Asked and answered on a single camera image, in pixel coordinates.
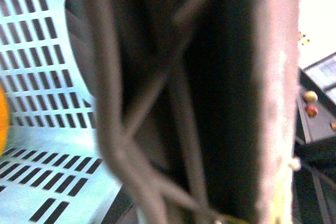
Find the light blue plastic basket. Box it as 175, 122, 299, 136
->
1, 0, 138, 223

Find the yellow mango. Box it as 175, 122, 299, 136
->
0, 87, 10, 156

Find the red yellow apple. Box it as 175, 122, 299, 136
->
303, 90, 318, 103

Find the black display tray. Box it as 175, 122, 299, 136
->
297, 53, 335, 143

